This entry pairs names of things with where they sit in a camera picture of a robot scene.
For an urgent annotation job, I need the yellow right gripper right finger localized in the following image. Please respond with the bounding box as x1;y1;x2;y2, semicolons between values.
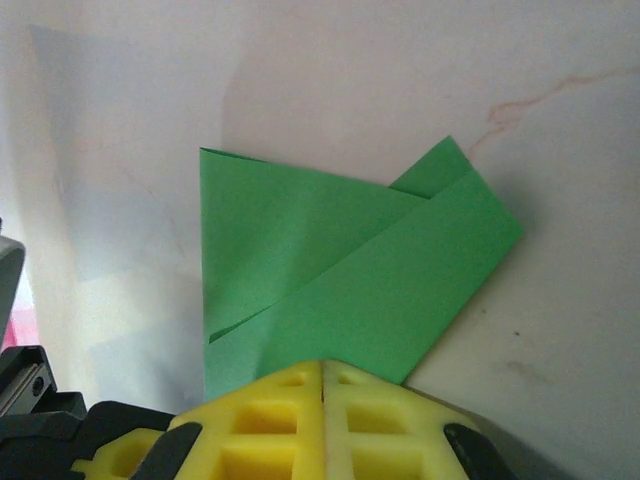
322;359;521;480

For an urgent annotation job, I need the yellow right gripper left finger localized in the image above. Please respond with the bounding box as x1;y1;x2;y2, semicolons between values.
134;358;327;480

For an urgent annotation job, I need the green paper sheet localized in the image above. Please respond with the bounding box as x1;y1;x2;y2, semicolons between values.
198;134;525;404

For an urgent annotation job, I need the pink translucent plastic box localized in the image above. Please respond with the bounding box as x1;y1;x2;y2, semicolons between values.
4;308;42;352

